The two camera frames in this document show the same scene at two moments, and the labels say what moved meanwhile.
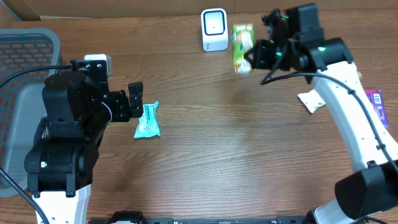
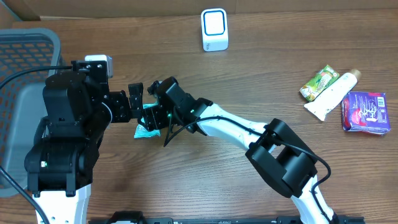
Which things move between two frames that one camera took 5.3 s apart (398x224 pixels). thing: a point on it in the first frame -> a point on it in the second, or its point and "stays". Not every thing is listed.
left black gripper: x=125 y=104 stays
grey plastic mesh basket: x=22 y=101 stays
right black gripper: x=266 y=54 -> x=154 y=116
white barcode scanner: x=214 y=29 stays
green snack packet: x=242 y=42 -> x=326 y=76
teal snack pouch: x=147 y=126 stays
